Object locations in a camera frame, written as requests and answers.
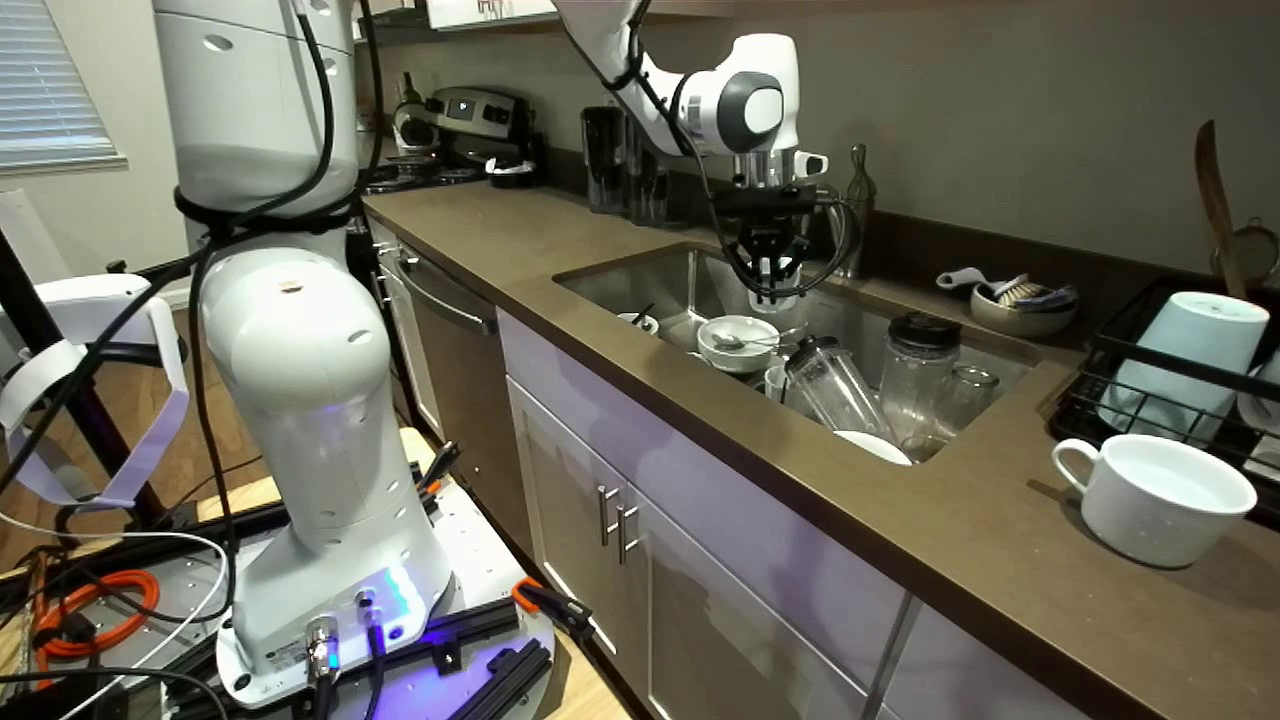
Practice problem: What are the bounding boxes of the dishwasher with bar handle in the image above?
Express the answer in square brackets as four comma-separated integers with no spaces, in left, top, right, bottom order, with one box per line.
[378,224,536,537]

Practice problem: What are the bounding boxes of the pale blue container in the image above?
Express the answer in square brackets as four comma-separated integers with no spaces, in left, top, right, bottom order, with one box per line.
[1099,287,1275,447]

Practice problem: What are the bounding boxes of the black tripod leg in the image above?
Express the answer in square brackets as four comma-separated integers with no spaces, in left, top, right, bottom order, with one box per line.
[0,230,177,526]

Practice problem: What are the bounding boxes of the silver countertop appliance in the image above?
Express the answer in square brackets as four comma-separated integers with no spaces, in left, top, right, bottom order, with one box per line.
[389,78,540,188]

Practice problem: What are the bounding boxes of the stainless steel sink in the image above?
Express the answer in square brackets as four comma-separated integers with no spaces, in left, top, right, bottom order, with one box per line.
[551,234,1058,473]

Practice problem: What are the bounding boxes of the clear glass tumbler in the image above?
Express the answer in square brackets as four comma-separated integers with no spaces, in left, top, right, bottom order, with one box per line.
[954,358,1008,433]

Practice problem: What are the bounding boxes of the white plate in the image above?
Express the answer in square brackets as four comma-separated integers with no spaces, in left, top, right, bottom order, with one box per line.
[833,425,919,473]

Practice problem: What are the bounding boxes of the round metal strainer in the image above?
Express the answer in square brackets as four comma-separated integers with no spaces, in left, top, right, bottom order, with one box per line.
[1231,221,1280,290]

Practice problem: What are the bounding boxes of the window blind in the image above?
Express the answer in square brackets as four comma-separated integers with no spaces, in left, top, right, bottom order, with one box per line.
[0,0,128,171]

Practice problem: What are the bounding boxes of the black tumbler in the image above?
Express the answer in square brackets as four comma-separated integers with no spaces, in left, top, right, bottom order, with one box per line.
[620,107,675,224]

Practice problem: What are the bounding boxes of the black dish rack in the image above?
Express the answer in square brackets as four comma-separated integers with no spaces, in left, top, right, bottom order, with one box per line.
[1050,273,1280,526]

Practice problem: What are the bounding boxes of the orange black clamp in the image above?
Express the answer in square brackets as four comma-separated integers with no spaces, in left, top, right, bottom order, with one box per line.
[409,437,468,510]
[509,570,600,647]

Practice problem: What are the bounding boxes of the white scoop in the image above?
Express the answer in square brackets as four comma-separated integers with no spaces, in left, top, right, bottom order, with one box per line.
[932,263,991,301]

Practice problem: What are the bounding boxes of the long metal cabinet handle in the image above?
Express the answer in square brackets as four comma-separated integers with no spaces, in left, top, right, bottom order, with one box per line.
[859,590,929,720]

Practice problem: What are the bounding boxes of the sponge holder dish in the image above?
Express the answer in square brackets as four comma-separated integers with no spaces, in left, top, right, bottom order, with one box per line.
[967,273,1086,340]

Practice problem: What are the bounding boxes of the white bowl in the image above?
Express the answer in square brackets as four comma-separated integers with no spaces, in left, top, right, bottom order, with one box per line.
[694,312,785,381]

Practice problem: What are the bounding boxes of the sink base cabinets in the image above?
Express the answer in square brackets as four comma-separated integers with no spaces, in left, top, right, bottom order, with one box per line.
[494,307,1086,720]

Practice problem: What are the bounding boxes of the black extrusion bar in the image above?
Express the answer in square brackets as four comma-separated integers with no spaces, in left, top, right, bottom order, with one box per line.
[332,596,523,676]
[446,634,555,720]

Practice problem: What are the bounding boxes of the large white mug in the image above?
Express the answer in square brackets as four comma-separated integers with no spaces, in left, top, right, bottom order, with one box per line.
[1050,433,1266,577]

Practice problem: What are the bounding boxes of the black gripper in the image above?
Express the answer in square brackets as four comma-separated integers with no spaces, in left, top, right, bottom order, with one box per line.
[724,181,842,301]

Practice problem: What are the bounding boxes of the orange cable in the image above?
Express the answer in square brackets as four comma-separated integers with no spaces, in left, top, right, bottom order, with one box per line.
[27,564,170,670]

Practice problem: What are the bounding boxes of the steel kitchen faucet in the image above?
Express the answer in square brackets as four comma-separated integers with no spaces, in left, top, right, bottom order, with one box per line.
[826,138,879,283]

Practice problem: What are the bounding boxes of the tiny white cup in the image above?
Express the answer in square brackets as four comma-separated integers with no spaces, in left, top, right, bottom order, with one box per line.
[761,354,803,407]

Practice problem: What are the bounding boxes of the white curved frame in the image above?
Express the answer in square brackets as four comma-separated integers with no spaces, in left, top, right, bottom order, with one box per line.
[0,273,194,510]

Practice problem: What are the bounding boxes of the wide glass jar black lid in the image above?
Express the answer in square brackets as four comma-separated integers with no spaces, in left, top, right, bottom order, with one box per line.
[878,312,967,437]

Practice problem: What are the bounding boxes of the wooden spatula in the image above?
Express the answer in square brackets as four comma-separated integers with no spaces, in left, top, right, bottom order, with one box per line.
[1190,117,1253,301]

